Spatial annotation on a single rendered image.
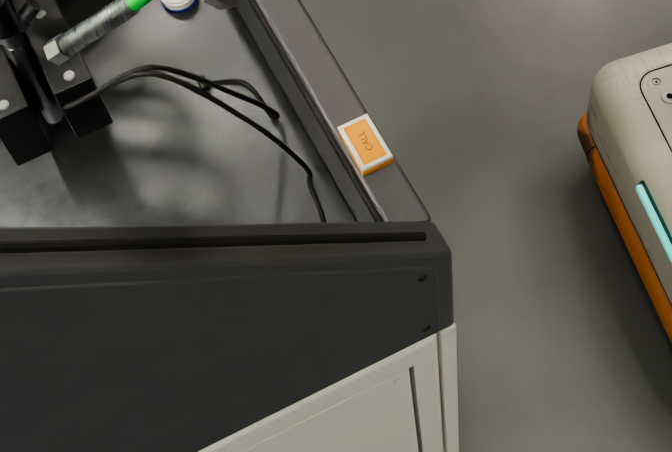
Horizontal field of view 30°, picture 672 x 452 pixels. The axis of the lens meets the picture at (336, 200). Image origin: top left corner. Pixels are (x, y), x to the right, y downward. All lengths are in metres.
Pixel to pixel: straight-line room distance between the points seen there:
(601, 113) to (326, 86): 0.88
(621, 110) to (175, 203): 0.89
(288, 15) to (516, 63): 1.14
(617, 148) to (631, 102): 0.07
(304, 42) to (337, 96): 0.07
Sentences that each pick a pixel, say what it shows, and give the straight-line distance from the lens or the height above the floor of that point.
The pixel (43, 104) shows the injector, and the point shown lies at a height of 0.92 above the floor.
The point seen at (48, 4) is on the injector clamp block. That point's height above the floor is 0.98.
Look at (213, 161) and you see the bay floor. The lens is 1.26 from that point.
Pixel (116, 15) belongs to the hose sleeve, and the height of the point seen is 1.14.
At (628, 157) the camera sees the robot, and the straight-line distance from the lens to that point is 1.92.
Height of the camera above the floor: 1.91
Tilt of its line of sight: 62 degrees down
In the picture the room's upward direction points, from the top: 11 degrees counter-clockwise
